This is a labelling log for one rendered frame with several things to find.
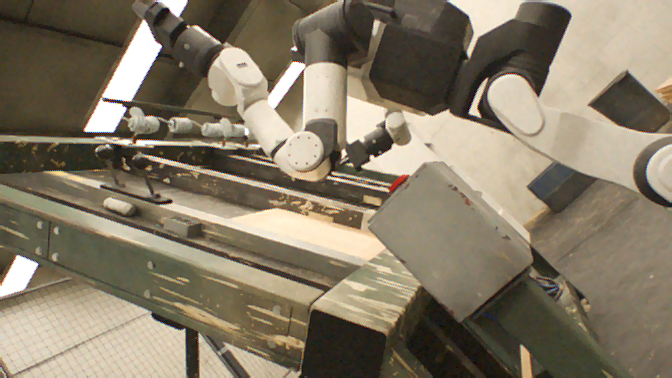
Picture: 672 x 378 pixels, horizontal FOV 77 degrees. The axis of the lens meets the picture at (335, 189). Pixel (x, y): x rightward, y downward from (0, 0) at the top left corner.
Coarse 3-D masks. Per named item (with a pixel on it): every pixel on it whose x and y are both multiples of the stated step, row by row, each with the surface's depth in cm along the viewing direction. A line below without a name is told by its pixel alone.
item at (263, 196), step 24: (120, 144) 151; (144, 144) 157; (120, 168) 154; (168, 168) 146; (192, 168) 146; (216, 192) 139; (240, 192) 135; (264, 192) 132; (288, 192) 130; (336, 216) 123; (360, 216) 121
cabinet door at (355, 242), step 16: (256, 224) 109; (272, 224) 111; (288, 224) 114; (304, 224) 117; (320, 224) 119; (336, 224) 122; (304, 240) 102; (320, 240) 104; (336, 240) 107; (352, 240) 109; (368, 240) 112; (368, 256) 97
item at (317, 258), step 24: (72, 192) 112; (96, 192) 109; (144, 216) 103; (168, 216) 100; (192, 216) 98; (216, 216) 100; (240, 240) 93; (264, 240) 91; (288, 240) 91; (312, 264) 87; (336, 264) 85; (360, 264) 83
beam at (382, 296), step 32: (480, 192) 251; (384, 256) 88; (352, 288) 68; (384, 288) 70; (416, 288) 73; (320, 320) 59; (352, 320) 57; (384, 320) 58; (416, 320) 79; (320, 352) 59; (352, 352) 57; (384, 352) 56
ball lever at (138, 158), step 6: (138, 156) 97; (144, 156) 98; (132, 162) 97; (138, 162) 97; (144, 162) 97; (138, 168) 98; (144, 168) 98; (144, 174) 100; (150, 180) 102; (150, 186) 102; (150, 192) 104; (156, 198) 104
